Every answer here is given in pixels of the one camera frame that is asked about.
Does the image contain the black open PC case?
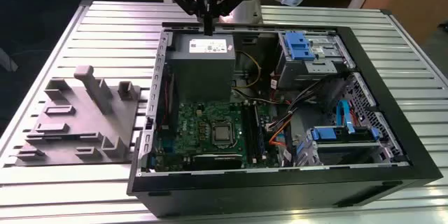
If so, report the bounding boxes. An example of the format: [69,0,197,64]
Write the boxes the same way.
[125,23,444,218]

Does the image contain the black graphics card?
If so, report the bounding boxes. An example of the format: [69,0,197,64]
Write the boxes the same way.
[190,153,245,171]

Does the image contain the grey parts rack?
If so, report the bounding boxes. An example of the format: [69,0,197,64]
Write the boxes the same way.
[2,65,150,168]

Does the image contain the green motherboard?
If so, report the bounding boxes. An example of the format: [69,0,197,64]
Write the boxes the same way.
[153,100,282,172]

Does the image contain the CPU socket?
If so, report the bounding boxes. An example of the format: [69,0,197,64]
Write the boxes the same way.
[206,121,238,148]

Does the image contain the black RAM slot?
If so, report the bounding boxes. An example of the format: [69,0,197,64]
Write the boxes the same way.
[242,101,249,164]
[249,101,257,164]
[246,101,253,164]

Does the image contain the yellow power cable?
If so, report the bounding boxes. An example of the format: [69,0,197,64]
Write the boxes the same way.
[233,50,264,91]

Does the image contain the blue plastic drive carrier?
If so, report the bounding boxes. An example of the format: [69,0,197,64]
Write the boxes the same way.
[306,126,381,146]
[285,31,317,61]

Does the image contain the blue data cable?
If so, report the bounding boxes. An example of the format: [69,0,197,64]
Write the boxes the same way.
[334,100,357,134]

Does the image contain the orange black power wires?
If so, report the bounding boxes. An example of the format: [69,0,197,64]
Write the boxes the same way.
[268,129,292,146]

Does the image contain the grey power supply unit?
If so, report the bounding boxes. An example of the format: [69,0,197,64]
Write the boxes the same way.
[166,34,236,104]

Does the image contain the black cable bundle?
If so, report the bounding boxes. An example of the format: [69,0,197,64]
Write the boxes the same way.
[278,77,338,121]

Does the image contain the silver CPU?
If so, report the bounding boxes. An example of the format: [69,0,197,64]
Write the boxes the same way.
[212,126,232,141]

